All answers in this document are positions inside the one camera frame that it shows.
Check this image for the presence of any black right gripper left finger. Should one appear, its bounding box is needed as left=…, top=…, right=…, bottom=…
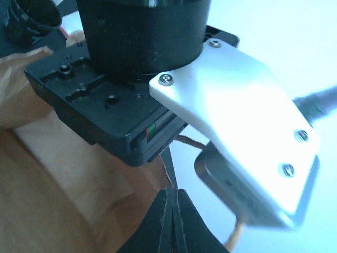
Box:
left=118, top=188, right=173, bottom=253

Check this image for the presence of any brown paper bag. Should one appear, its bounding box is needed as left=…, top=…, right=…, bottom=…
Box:
left=0, top=29, right=248, bottom=253

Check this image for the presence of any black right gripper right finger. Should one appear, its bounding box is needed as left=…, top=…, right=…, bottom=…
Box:
left=172, top=189, right=227, bottom=253

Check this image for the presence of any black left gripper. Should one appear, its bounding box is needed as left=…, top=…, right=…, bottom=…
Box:
left=24, top=42, right=186, bottom=167

